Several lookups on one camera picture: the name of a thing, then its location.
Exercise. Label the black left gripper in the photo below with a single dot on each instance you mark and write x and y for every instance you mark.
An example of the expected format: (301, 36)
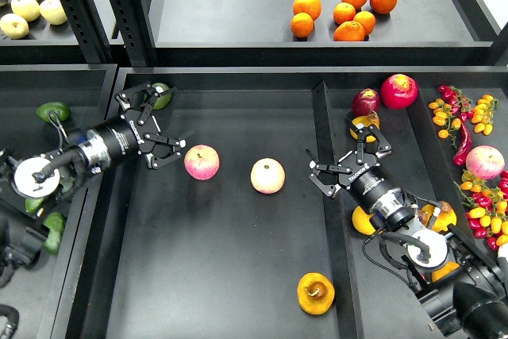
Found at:
(135, 131)

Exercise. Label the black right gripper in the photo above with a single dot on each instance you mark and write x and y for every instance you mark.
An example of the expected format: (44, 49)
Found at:
(360, 173)

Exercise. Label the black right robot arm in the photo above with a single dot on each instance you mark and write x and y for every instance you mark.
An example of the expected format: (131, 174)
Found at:
(459, 287)

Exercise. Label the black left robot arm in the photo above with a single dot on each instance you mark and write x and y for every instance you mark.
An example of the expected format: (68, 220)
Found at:
(55, 176)

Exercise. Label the green avocado tray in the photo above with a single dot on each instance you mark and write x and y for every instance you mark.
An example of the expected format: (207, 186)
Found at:
(165, 95)
(52, 111)

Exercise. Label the yellow pear under gripper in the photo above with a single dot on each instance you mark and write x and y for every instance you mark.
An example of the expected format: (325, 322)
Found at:
(370, 119)

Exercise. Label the green avocado left tray top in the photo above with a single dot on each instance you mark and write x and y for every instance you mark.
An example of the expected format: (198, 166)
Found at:
(52, 111)

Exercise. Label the yellow pear with brown stem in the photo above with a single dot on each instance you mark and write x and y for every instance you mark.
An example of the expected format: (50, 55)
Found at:
(446, 217)

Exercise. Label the dark green avocado upright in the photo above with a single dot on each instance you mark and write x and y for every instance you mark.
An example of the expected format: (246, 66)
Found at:
(67, 183)

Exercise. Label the yellow pear lower right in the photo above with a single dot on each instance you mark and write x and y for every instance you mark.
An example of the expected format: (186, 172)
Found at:
(445, 270)

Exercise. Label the green avocado left bottom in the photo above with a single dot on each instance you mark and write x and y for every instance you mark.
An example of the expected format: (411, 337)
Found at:
(56, 224)

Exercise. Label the green avocado left middle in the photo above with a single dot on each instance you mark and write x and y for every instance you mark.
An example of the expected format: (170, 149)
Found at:
(32, 205)

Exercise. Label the pale yellow pear right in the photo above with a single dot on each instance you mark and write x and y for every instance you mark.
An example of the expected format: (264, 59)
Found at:
(53, 12)

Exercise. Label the pale yellow pear front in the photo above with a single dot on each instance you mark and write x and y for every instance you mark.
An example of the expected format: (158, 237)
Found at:
(14, 26)

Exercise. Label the pink red apple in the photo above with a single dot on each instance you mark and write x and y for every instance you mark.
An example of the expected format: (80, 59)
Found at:
(202, 162)

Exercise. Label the dark red apple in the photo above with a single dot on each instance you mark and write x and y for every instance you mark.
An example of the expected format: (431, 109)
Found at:
(365, 102)

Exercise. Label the bright red apple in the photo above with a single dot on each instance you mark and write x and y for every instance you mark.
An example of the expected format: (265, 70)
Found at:
(398, 91)

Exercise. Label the pale pink apple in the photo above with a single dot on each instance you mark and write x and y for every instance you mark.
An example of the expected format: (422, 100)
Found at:
(267, 176)

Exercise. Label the red chili pepper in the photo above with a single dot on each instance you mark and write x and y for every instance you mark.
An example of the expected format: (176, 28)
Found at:
(464, 148)

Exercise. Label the cherry tomato bunch top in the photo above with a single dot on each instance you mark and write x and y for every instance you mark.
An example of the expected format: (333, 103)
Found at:
(454, 111)

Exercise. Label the cherry tomato bunch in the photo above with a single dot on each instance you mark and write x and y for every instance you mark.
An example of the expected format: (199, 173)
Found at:
(454, 111)
(485, 207)

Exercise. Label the black upper shelf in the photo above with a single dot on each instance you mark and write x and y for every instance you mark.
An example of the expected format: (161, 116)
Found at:
(206, 33)

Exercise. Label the pink apple right tray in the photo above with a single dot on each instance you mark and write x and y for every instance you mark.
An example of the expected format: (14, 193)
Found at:
(485, 162)

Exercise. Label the cherry tomato bunch bottom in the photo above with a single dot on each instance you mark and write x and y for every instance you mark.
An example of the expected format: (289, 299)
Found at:
(485, 207)

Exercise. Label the orange front bottom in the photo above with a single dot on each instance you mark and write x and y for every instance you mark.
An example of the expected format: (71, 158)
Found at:
(349, 31)

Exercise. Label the black centre tray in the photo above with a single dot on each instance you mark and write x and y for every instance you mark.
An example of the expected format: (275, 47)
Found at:
(180, 258)

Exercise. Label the black tray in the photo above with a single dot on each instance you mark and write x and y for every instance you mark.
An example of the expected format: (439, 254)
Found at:
(52, 296)
(180, 258)

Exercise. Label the black metal tray divider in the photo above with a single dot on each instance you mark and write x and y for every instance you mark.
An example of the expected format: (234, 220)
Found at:
(347, 303)

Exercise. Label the orange right small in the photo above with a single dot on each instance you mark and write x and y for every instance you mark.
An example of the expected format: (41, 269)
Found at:
(367, 20)

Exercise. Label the orange small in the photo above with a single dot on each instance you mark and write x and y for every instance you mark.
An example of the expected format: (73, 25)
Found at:
(367, 20)
(343, 12)

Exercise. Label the orange far left bottom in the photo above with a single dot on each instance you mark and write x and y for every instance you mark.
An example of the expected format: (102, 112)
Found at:
(302, 25)

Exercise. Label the orange centre small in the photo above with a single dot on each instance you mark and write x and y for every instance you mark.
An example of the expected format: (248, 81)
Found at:
(343, 12)

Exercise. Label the orange far left top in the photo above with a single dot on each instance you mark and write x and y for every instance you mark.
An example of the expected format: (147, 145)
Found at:
(312, 7)

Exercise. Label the black left tray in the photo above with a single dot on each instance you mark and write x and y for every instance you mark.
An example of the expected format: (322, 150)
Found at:
(52, 296)

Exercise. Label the black shelf upright post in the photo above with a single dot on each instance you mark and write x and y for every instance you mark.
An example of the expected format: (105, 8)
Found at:
(134, 26)

